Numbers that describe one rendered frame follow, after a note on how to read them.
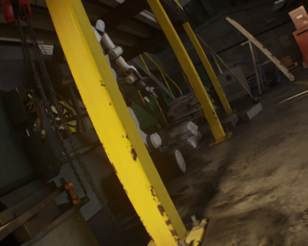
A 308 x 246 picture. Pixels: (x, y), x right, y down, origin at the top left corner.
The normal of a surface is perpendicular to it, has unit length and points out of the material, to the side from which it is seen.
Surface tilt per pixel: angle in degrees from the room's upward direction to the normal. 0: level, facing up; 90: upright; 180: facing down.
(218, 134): 90
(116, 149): 90
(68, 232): 90
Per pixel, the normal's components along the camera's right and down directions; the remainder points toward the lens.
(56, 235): 0.85, -0.38
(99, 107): -0.33, 0.18
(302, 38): -0.59, 0.29
